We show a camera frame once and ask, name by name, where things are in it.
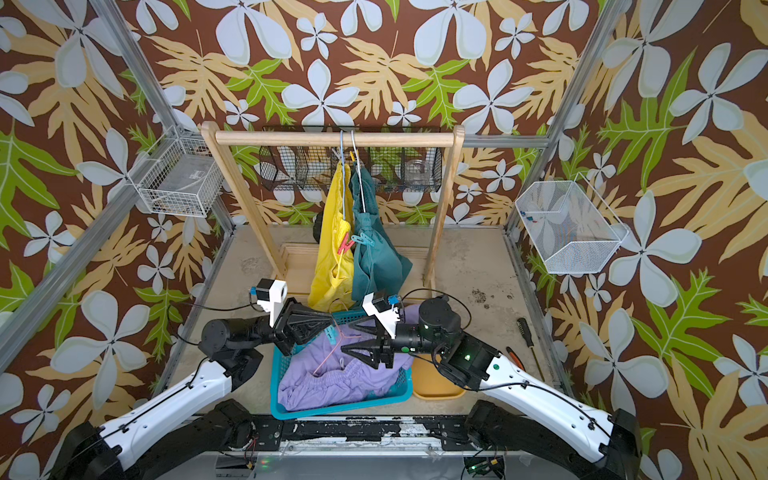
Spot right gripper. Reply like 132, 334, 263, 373
346, 313, 452, 373

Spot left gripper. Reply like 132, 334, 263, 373
242, 300, 326, 359

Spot purple shorts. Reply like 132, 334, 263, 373
277, 302, 421, 413

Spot pink wire hanger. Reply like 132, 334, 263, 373
311, 332, 352, 377

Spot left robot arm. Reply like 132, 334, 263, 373
48, 298, 333, 479

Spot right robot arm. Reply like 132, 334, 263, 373
342, 294, 642, 479

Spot yellow shorts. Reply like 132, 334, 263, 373
308, 163, 354, 312

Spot green shorts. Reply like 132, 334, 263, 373
350, 167, 412, 303

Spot blue clothespin on green shorts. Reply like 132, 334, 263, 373
351, 233, 376, 247

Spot teal plastic basket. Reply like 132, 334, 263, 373
268, 308, 415, 421

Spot yellow plastic tray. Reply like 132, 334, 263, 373
411, 355, 465, 401

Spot black mesh basket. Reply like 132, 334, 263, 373
255, 146, 443, 192

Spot wooden clothes rack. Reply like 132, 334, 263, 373
200, 121, 466, 297

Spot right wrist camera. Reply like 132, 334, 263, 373
362, 290, 401, 339

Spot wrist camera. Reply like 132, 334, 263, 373
362, 290, 401, 339
250, 278, 288, 327

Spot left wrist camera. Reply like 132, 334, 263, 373
250, 278, 288, 327

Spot black mounting rail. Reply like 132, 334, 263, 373
218, 415, 517, 453

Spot red handled pliers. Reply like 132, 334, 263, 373
505, 346, 526, 371

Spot black handled screwdriver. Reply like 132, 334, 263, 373
516, 317, 545, 381

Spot white wire hanger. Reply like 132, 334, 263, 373
350, 130, 367, 213

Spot white wire basket left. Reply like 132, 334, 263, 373
134, 128, 224, 218

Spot white wire basket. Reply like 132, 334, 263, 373
515, 174, 629, 275
134, 128, 224, 218

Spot white wire basket right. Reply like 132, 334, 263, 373
515, 174, 629, 275

